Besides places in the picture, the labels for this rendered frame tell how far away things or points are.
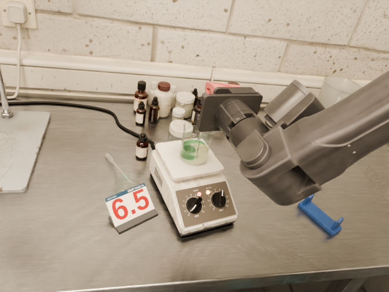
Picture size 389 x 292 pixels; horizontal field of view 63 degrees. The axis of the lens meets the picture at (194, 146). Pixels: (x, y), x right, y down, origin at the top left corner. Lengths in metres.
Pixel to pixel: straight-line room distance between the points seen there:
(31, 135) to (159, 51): 0.45
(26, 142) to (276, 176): 0.63
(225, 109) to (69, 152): 0.46
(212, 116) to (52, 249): 0.36
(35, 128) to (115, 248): 0.41
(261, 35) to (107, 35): 0.48
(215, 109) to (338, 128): 0.21
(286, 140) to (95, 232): 0.41
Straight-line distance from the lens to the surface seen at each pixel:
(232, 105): 0.48
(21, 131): 0.89
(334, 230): 0.77
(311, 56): 1.20
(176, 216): 0.62
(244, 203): 0.74
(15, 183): 0.74
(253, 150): 0.36
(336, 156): 0.36
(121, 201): 0.65
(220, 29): 1.04
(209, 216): 0.64
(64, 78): 1.03
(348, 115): 0.36
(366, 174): 1.02
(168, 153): 0.68
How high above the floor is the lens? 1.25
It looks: 36 degrees down
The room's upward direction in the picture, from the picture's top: 12 degrees clockwise
